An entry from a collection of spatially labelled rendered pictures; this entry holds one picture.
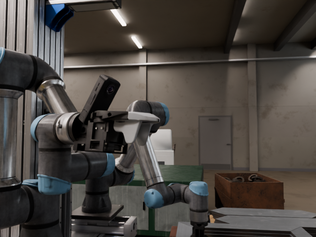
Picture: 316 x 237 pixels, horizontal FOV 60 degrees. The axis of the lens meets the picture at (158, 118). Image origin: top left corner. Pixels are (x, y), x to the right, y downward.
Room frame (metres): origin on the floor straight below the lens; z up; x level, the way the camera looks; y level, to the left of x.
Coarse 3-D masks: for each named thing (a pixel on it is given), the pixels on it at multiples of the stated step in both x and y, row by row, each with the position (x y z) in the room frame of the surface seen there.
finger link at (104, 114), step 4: (96, 112) 0.53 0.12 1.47; (100, 112) 0.53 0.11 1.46; (104, 112) 0.52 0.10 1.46; (108, 112) 0.51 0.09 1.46; (112, 112) 0.51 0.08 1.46; (116, 112) 0.51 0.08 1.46; (120, 112) 0.51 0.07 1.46; (124, 112) 0.51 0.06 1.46; (96, 116) 0.53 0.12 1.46; (100, 116) 0.53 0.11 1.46; (104, 116) 0.52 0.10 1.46; (108, 116) 0.51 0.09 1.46; (112, 116) 0.51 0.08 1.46; (116, 116) 0.51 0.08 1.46; (120, 116) 0.51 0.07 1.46; (124, 116) 0.51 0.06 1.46; (112, 120) 0.53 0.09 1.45
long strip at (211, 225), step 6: (186, 222) 1.76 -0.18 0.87; (222, 228) 1.66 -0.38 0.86; (228, 228) 1.66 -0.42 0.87; (234, 228) 1.66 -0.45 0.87; (240, 228) 1.66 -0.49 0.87; (246, 228) 1.66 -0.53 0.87; (252, 228) 1.66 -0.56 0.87; (258, 228) 1.66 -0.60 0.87; (264, 228) 1.66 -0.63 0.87; (270, 228) 1.66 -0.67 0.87; (276, 228) 1.66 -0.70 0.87; (282, 228) 1.66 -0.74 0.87; (288, 228) 1.66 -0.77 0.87; (294, 228) 1.66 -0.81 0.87
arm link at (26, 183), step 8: (24, 184) 0.89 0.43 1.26; (32, 184) 0.88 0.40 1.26; (32, 192) 0.87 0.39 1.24; (32, 200) 0.85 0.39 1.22; (40, 200) 0.87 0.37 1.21; (48, 200) 0.90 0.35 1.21; (56, 200) 0.92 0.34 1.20; (32, 208) 0.85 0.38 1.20; (40, 208) 0.87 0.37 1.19; (48, 208) 0.90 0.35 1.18; (56, 208) 0.93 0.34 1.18; (32, 216) 0.86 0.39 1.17; (40, 216) 0.88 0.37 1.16; (48, 216) 0.90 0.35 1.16; (56, 216) 0.93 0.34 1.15; (32, 224) 0.88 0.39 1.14; (40, 224) 0.88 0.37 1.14
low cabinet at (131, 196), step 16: (176, 176) 3.93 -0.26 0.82; (192, 176) 3.93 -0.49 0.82; (80, 192) 3.81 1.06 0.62; (112, 192) 3.73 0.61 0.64; (128, 192) 3.69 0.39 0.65; (144, 192) 3.65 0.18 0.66; (128, 208) 3.69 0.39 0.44; (144, 208) 3.63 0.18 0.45; (160, 208) 3.61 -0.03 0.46; (176, 208) 3.57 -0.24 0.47; (144, 224) 3.65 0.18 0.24; (160, 224) 3.61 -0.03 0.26; (176, 224) 3.57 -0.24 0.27
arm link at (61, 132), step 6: (66, 114) 0.62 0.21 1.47; (72, 114) 0.61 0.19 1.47; (60, 120) 0.61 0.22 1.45; (66, 120) 0.60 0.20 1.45; (60, 126) 0.60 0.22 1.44; (66, 126) 0.59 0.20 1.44; (60, 132) 0.61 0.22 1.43; (66, 132) 0.60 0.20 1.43; (60, 138) 0.62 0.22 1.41; (66, 138) 0.60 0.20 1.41; (72, 144) 0.62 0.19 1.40
